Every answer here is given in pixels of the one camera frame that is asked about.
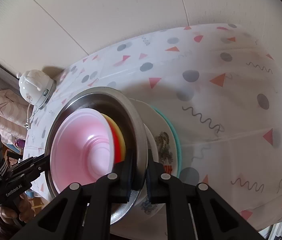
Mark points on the person's left hand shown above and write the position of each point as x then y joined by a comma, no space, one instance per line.
8,211

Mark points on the teal plastic plate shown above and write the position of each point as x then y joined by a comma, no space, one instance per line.
177,140

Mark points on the yellow plastic bowl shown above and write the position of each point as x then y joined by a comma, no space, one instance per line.
122,140

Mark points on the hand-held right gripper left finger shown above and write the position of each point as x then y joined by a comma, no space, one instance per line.
126,180

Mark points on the white plate with dragon print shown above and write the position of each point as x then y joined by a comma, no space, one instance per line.
164,142

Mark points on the white patterned tablecloth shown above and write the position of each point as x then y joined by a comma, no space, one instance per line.
206,105

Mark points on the red bowl with pink inside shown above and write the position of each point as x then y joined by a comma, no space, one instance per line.
81,142

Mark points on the white floral ceramic kettle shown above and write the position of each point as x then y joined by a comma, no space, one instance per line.
33,85

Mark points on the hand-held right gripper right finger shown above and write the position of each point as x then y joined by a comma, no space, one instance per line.
150,185

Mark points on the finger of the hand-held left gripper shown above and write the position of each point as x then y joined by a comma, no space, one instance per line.
31,166

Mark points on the steel kettle base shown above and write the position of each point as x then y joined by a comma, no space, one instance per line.
47,92

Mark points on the stainless steel bowl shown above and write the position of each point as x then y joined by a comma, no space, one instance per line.
133,117

